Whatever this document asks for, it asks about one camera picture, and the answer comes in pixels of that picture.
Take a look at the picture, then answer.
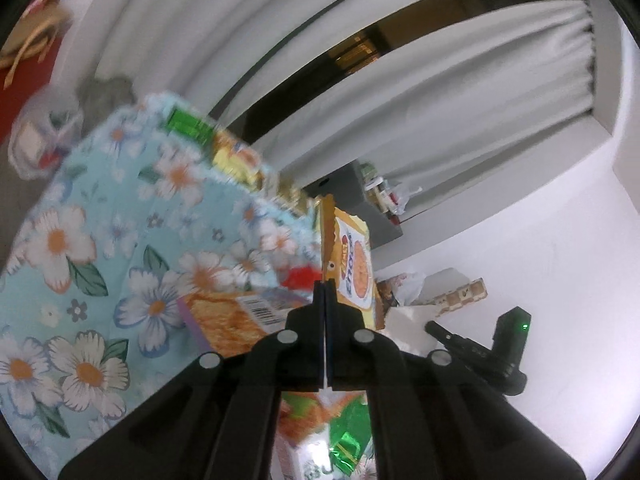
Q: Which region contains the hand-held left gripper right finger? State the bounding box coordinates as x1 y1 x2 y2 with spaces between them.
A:
325 280 586 480

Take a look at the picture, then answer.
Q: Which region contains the blue floral tablecloth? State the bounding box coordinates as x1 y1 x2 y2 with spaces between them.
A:
0 92 326 480

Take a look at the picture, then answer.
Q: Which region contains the green foil wrapper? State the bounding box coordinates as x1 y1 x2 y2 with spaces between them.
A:
327 402 373 476
165 107 216 146

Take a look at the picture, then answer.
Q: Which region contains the dark window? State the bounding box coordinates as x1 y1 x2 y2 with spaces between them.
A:
210 0 586 146

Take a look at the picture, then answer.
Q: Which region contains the white plastic bag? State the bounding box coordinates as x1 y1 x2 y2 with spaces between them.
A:
395 272 426 306

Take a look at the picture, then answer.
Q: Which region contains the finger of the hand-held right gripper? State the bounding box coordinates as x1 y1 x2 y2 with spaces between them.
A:
425 321 501 376

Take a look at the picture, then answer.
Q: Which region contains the yellow snack packet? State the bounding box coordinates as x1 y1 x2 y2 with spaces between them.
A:
210 130 281 191

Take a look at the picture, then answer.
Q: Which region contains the white curtain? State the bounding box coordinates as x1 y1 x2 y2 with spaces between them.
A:
260 0 601 196
95 0 501 116

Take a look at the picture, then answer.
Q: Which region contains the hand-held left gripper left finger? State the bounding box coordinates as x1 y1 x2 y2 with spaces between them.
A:
57 280 328 480

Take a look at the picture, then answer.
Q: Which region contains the grey cabinet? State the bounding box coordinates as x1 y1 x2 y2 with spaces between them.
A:
305 160 403 251

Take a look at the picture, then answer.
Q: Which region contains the tall patterned cardboard box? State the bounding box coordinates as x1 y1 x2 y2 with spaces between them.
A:
432 277 488 318

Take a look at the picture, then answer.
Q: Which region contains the red paper bag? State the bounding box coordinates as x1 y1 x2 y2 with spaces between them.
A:
0 5 71 146

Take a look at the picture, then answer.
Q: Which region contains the orange snack bag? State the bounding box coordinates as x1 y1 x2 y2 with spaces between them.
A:
176 290 313 357

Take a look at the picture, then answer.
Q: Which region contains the red wrapper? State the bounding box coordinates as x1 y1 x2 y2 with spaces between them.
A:
282 265 321 291

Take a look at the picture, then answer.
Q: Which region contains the clear plastic bag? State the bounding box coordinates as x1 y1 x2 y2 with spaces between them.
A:
394 185 423 217

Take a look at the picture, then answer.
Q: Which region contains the clear plastic container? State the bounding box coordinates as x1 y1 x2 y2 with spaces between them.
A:
10 87 83 181

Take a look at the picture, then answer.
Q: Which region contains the gold foil wrapper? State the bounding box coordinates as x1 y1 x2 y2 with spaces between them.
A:
277 180 316 216

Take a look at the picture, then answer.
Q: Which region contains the yellow biscuit packet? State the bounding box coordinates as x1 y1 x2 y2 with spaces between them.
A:
317 195 386 331

